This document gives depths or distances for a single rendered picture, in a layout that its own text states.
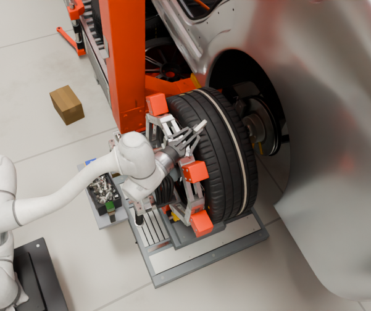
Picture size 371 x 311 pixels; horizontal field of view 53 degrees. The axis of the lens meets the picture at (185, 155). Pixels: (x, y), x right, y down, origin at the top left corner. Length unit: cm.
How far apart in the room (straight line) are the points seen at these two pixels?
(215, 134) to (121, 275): 128
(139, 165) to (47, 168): 168
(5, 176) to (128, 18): 82
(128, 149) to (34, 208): 43
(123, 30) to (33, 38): 211
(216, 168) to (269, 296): 126
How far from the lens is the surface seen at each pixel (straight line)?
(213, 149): 153
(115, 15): 167
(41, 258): 228
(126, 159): 122
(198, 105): 163
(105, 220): 213
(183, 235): 233
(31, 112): 318
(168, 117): 163
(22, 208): 144
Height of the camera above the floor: 242
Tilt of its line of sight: 58 degrees down
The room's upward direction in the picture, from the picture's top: 10 degrees clockwise
